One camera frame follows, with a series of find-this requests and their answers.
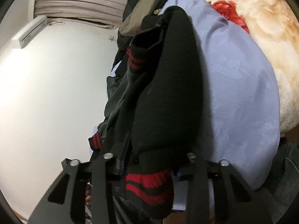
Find floral plush blanket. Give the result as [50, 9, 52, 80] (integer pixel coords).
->
[187, 0, 299, 136]

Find person's grey pants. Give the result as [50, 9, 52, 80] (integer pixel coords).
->
[255, 138, 299, 215]

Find light blue bed sheet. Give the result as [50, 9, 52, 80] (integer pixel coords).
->
[93, 0, 281, 211]

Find white air conditioner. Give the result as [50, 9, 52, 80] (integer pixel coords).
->
[11, 15, 48, 49]

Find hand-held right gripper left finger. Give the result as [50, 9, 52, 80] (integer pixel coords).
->
[27, 153, 128, 224]

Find olive grey garment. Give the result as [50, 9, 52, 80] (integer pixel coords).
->
[119, 0, 187, 35]

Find black coat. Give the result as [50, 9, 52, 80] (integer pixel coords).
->
[112, 0, 164, 75]

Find black varsity jacket red stripes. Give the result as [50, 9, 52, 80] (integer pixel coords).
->
[88, 6, 212, 220]

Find beige curtain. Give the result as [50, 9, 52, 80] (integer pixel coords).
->
[34, 0, 136, 28]

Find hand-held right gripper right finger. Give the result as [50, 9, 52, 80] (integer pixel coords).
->
[174, 153, 274, 224]

